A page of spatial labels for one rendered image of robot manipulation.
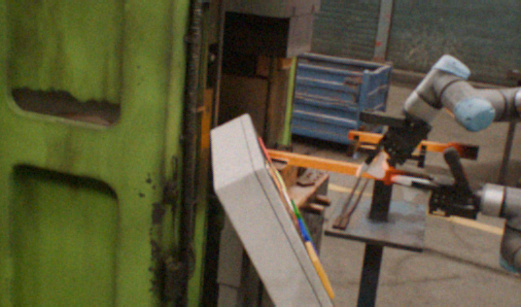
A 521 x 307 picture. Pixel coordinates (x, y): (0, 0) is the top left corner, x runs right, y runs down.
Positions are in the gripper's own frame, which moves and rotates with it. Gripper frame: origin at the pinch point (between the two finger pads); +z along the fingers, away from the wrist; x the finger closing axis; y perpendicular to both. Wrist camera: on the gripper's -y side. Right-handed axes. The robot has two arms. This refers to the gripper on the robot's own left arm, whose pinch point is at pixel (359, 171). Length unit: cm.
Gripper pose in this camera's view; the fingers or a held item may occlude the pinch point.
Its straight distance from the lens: 170.2
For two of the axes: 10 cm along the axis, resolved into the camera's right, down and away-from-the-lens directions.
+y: 7.7, 6.2, -1.3
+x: 3.4, -2.4, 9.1
